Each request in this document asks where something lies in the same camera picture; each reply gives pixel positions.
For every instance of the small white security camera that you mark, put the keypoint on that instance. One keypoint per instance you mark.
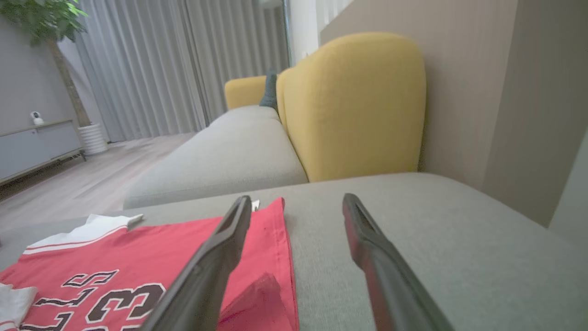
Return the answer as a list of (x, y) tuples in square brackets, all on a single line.
[(36, 117)]

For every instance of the dark grey-green throw pillow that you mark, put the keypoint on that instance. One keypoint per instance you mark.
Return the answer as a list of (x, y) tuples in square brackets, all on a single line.
[(270, 94)]

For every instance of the red printed jersey white sleeves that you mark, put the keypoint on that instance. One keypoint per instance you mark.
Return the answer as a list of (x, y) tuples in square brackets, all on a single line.
[(138, 248)]

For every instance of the grey and mint TV cabinet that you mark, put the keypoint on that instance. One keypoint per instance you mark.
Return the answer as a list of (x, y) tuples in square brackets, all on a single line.
[(36, 147)]

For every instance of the grey pleated curtain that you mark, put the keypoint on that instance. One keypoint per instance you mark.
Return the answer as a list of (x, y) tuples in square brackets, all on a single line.
[(161, 59)]

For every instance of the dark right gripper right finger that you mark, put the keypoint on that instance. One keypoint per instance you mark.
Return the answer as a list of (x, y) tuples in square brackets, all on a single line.
[(390, 285)]

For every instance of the yellow sofa back cushion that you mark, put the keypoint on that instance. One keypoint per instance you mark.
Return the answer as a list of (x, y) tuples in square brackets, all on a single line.
[(281, 99), (358, 105), (243, 92)]

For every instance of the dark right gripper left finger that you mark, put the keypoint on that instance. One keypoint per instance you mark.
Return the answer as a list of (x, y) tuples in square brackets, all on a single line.
[(211, 266)]

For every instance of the green potted tree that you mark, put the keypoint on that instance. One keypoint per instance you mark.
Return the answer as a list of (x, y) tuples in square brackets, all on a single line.
[(41, 18)]

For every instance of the white ribbed plant pot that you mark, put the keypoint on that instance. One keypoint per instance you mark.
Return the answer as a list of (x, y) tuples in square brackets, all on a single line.
[(93, 138)]

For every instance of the grey fabric sofa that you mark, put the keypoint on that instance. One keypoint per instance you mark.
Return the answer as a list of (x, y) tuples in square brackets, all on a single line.
[(413, 239)]

